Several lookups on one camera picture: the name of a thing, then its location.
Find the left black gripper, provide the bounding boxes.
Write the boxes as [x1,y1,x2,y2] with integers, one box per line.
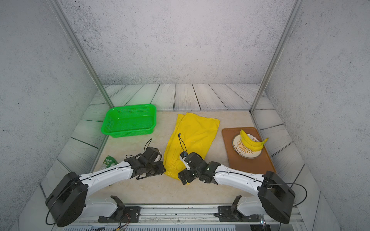
[145,160,169,177]

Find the yellow shorts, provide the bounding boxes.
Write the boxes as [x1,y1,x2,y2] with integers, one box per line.
[163,113,220,180]

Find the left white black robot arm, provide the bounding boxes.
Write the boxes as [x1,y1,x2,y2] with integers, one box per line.
[45,147,166,227]

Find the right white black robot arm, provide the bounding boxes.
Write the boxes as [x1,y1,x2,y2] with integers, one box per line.
[178,152,295,224]

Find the green snack bag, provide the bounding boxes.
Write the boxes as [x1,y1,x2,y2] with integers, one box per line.
[100,156,118,170]

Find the patterned round plate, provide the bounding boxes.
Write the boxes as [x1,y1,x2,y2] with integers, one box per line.
[232,134,264,159]

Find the green plastic basket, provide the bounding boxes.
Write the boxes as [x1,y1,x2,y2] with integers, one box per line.
[101,104,157,138]

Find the brown cutting board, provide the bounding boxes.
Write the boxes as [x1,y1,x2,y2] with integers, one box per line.
[222,127,276,174]

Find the yellow banana bunch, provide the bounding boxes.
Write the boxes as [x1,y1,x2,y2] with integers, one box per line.
[240,130,268,152]

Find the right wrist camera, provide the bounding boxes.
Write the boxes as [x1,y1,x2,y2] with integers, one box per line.
[180,151,190,170]

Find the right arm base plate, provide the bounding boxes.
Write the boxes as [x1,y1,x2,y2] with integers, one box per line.
[214,195,259,222]

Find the aluminium front rail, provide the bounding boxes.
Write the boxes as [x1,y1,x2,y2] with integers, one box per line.
[59,203,308,231]

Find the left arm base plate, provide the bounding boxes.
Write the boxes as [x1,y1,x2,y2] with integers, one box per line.
[98,195,141,223]

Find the left metal frame post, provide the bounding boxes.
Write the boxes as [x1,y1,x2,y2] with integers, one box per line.
[47,0,114,108]

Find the metal frame post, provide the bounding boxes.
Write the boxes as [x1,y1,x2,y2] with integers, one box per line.
[250,0,304,115]
[47,0,114,108]

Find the right metal frame post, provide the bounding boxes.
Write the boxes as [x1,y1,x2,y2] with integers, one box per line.
[250,0,304,115]

